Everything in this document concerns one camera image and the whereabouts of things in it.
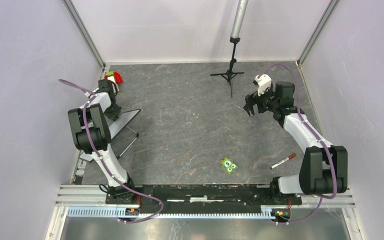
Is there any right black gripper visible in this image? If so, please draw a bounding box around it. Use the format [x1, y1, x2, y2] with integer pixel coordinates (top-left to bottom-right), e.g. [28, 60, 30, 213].
[243, 83, 279, 117]

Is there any white whiteboard black frame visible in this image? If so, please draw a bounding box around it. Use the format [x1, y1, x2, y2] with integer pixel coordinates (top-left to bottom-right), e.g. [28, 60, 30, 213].
[68, 104, 141, 162]

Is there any white marker red cap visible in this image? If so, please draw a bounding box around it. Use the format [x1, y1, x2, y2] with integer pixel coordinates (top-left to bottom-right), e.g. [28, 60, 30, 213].
[269, 153, 296, 170]

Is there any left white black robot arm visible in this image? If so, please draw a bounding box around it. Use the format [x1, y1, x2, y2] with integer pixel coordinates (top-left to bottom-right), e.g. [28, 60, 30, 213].
[67, 79, 137, 204]

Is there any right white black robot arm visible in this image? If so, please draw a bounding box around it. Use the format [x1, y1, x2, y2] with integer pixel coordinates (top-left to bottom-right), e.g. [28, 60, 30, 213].
[243, 80, 348, 204]

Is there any red multicolour toy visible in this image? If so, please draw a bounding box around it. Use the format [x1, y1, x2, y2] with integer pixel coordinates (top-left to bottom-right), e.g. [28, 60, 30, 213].
[104, 71, 123, 85]

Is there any black tripod stand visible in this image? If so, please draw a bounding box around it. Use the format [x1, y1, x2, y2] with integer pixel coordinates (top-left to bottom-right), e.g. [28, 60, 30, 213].
[210, 37, 244, 97]

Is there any green toy block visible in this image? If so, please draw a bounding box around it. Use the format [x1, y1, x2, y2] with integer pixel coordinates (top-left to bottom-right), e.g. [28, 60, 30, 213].
[220, 157, 239, 175]

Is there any grey cylinder on stand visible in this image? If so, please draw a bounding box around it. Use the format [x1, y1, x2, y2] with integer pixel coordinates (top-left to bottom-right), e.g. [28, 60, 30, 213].
[230, 0, 249, 40]

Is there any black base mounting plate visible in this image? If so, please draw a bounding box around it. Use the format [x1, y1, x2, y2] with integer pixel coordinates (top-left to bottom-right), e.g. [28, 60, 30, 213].
[105, 184, 303, 215]

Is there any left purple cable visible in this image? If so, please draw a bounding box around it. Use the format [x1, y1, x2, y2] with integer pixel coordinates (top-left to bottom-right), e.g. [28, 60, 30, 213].
[58, 78, 165, 225]

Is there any purple cable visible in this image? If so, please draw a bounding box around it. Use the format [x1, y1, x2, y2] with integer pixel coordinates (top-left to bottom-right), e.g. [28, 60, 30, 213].
[257, 63, 339, 226]
[58, 78, 165, 225]

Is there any aluminium frame rail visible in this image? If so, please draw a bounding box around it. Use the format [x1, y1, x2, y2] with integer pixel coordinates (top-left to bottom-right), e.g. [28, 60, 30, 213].
[45, 184, 365, 240]

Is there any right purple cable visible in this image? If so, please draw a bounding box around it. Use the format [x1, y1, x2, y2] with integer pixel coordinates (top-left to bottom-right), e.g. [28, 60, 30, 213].
[257, 63, 339, 226]

